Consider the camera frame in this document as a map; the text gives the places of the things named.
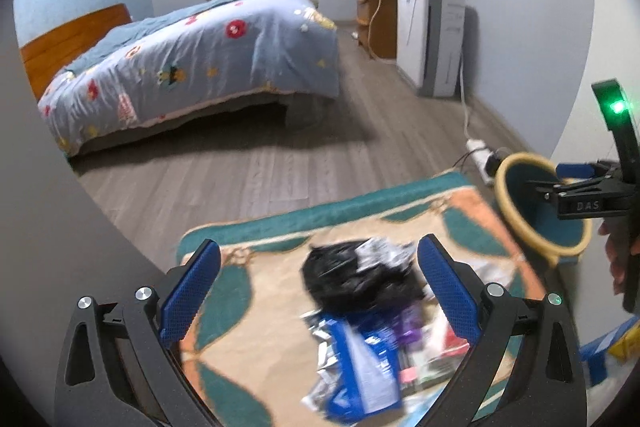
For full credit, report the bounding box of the wooden side cabinet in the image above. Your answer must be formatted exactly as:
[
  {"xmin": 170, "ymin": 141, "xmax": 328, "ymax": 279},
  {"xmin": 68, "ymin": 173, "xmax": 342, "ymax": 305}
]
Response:
[{"xmin": 356, "ymin": 0, "xmax": 397, "ymax": 60}]

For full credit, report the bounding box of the wooden headboard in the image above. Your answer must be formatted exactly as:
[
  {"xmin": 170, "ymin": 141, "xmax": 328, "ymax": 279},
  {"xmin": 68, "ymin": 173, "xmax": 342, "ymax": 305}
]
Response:
[{"xmin": 21, "ymin": 3, "xmax": 131, "ymax": 101}]

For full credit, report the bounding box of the blue white snack wrapper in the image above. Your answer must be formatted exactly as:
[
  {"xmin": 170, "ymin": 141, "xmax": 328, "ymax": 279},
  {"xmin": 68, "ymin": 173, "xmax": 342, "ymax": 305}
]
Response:
[{"xmin": 322, "ymin": 312, "xmax": 401, "ymax": 425}]

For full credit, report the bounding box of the white power strip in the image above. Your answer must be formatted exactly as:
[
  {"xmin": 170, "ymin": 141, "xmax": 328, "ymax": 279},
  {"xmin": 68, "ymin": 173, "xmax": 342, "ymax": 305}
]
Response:
[{"xmin": 465, "ymin": 139, "xmax": 496, "ymax": 186}]

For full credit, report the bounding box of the bed with blue duvet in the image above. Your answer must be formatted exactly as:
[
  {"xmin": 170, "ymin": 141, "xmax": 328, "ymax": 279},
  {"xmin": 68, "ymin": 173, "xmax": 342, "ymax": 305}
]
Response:
[{"xmin": 38, "ymin": 0, "xmax": 340, "ymax": 157}]

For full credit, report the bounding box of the person's right hand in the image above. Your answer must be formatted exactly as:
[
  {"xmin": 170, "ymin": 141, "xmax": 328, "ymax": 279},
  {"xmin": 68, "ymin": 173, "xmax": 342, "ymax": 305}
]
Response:
[{"xmin": 598, "ymin": 221, "xmax": 626, "ymax": 295}]

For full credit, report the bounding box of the black plastic bag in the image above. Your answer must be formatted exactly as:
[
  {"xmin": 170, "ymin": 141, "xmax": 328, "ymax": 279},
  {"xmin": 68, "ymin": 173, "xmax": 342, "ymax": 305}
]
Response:
[{"xmin": 300, "ymin": 237, "xmax": 424, "ymax": 315}]

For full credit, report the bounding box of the yellow teal trash bin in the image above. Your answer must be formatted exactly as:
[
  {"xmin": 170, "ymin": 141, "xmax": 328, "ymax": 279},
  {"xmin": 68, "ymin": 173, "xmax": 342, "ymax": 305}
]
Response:
[{"xmin": 494, "ymin": 153, "xmax": 592, "ymax": 268}]

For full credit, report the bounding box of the teal beige horse rug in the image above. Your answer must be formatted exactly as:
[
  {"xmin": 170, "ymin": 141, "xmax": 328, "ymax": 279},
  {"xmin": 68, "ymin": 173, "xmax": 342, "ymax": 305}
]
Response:
[{"xmin": 177, "ymin": 171, "xmax": 544, "ymax": 426}]

